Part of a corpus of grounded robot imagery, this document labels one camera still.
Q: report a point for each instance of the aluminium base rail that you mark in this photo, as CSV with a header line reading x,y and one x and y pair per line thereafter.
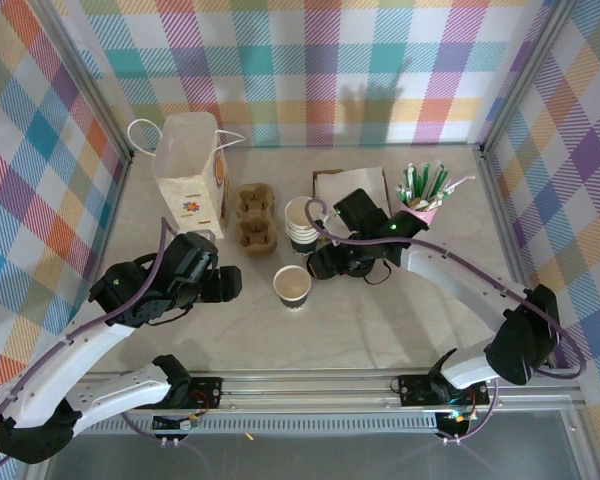
x,y
305,395

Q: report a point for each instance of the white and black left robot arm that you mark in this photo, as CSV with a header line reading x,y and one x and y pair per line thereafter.
x,y
55,370

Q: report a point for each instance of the black paper coffee cup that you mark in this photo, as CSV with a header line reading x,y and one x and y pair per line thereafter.
x,y
292,285

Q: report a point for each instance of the small circuit board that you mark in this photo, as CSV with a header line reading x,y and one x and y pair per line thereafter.
x,y
457,419
177,425

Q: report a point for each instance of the stack of cardboard cup carriers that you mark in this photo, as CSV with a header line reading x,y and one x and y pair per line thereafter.
x,y
256,220

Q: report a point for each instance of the wooden coffee stirrer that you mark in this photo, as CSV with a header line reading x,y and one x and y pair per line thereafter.
x,y
419,203

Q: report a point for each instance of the aluminium frame side rail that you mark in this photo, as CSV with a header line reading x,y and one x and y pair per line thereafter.
x,y
501,215
111,225

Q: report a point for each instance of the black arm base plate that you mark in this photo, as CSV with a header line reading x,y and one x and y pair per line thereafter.
x,y
207,392
415,390

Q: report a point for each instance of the stack of paper cups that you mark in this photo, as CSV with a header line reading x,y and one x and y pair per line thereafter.
x,y
300,215

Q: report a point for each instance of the long white wrapped straw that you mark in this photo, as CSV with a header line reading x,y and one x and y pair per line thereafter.
x,y
457,185

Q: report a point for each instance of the stack of white napkins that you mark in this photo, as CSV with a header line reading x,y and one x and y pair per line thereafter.
x,y
345,180

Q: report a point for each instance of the aluminium frame post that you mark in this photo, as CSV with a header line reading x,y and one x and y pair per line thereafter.
x,y
88,75
524,75

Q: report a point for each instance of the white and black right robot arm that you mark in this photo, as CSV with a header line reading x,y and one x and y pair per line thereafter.
x,y
460,272

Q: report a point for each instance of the short white wrapped straw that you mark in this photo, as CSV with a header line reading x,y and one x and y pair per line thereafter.
x,y
402,192

